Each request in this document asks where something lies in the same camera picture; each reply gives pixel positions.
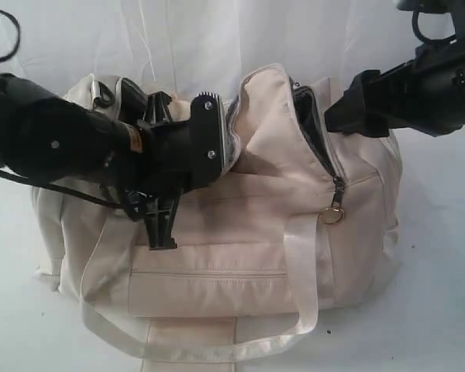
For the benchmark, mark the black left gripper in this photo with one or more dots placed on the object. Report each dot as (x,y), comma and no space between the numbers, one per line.
(162,175)

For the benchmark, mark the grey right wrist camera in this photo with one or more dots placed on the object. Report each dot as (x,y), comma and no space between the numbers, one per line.
(455,9)

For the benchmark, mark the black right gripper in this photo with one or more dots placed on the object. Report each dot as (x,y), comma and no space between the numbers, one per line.
(426,94)

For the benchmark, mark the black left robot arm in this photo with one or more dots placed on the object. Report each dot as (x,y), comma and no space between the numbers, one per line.
(137,162)

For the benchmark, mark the brass key ring zipper pull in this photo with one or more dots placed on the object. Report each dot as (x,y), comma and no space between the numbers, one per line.
(335,213)

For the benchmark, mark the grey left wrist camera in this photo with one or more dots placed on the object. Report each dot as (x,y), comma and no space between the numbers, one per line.
(209,151)

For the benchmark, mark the cream canvas duffel bag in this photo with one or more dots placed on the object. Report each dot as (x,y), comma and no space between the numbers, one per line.
(254,264)

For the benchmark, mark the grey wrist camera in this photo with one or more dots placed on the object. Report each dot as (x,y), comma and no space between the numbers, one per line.
(455,9)
(209,151)

